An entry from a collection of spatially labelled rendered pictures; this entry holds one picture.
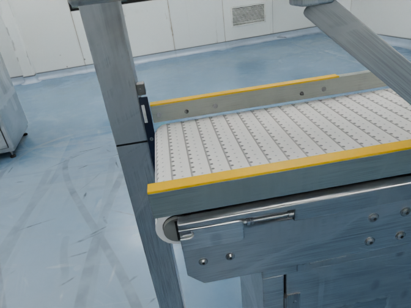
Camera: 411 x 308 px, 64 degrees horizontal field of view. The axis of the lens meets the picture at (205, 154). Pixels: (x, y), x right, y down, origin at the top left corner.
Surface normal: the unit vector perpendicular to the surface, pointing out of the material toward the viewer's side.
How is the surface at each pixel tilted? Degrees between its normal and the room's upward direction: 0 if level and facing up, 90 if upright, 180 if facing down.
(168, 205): 90
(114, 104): 90
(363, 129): 0
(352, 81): 90
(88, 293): 0
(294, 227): 90
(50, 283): 0
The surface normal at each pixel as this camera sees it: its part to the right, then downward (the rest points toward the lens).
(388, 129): -0.11, -0.88
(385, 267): 0.14, 0.45
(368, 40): -0.44, 0.42
